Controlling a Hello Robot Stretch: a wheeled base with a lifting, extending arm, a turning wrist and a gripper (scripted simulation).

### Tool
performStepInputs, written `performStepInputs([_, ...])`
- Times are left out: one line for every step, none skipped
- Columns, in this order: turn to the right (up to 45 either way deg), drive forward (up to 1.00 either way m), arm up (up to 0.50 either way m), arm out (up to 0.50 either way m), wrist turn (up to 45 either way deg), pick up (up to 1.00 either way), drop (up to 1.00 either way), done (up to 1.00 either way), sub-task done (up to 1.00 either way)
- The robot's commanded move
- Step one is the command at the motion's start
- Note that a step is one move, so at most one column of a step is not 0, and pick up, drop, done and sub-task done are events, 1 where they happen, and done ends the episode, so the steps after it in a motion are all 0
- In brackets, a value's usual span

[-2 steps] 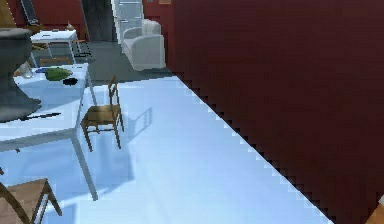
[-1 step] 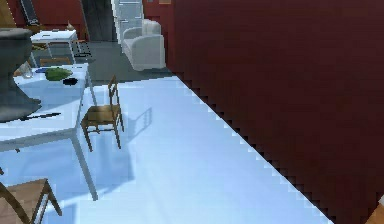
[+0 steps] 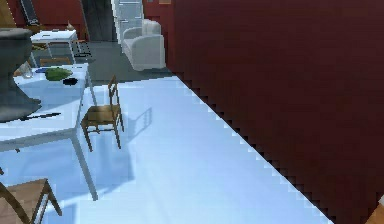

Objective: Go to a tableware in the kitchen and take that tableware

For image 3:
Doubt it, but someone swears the white armchair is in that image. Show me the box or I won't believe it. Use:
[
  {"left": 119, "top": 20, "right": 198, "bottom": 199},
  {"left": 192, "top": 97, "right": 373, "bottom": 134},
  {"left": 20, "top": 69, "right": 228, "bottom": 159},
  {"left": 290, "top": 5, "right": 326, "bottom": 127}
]
[{"left": 121, "top": 19, "right": 167, "bottom": 72}]

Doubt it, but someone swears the wooden chair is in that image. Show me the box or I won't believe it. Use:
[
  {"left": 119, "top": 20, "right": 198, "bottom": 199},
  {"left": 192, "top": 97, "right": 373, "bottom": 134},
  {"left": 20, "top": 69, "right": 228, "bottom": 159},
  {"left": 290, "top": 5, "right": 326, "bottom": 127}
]
[
  {"left": 80, "top": 74, "right": 125, "bottom": 153},
  {"left": 0, "top": 166, "right": 63, "bottom": 224}
]

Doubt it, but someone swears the white dining table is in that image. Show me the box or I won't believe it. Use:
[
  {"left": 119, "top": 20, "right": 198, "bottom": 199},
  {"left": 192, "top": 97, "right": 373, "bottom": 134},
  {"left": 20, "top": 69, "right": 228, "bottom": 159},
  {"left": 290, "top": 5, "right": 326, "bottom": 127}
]
[{"left": 0, "top": 63, "right": 100, "bottom": 202}]

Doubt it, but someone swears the black knife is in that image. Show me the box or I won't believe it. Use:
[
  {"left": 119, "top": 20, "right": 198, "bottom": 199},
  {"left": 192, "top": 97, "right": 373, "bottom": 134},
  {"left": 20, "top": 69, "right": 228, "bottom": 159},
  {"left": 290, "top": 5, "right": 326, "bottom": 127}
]
[{"left": 19, "top": 112, "right": 62, "bottom": 122}]

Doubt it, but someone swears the white side table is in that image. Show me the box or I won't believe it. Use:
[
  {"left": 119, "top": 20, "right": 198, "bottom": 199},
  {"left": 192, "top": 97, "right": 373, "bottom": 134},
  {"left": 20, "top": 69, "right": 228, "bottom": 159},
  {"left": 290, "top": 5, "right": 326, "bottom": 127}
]
[{"left": 29, "top": 29, "right": 79, "bottom": 68}]

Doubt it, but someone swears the clear glass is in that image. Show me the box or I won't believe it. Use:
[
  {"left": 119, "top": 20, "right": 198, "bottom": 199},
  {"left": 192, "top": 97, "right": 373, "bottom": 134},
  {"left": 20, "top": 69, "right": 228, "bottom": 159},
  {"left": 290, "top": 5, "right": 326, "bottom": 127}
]
[{"left": 19, "top": 61, "right": 34, "bottom": 80}]

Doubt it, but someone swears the wooden furniture corner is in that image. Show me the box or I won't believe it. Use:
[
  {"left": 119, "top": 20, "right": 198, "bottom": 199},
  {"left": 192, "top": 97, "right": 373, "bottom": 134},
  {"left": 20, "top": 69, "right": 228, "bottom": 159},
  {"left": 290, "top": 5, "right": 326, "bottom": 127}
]
[{"left": 364, "top": 195, "right": 384, "bottom": 224}]

